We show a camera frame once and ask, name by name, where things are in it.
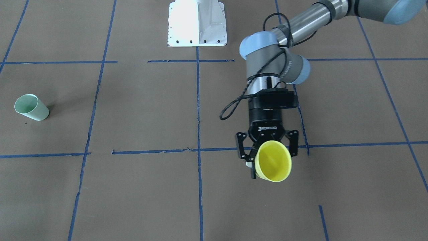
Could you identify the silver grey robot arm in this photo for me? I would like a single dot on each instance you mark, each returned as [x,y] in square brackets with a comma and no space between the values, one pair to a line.
[271,64]

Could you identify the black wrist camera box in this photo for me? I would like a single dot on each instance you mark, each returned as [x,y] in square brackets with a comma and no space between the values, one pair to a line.
[274,98]

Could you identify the light green plastic cup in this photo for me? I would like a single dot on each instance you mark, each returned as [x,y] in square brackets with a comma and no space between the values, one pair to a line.
[31,106]

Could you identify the white metal mount base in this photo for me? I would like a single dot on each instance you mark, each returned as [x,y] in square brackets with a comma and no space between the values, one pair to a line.
[195,23]

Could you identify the yellow plastic cup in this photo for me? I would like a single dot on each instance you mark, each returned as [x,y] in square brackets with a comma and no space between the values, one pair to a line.
[273,161]

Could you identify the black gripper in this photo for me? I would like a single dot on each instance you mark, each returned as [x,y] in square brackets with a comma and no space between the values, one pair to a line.
[265,117]

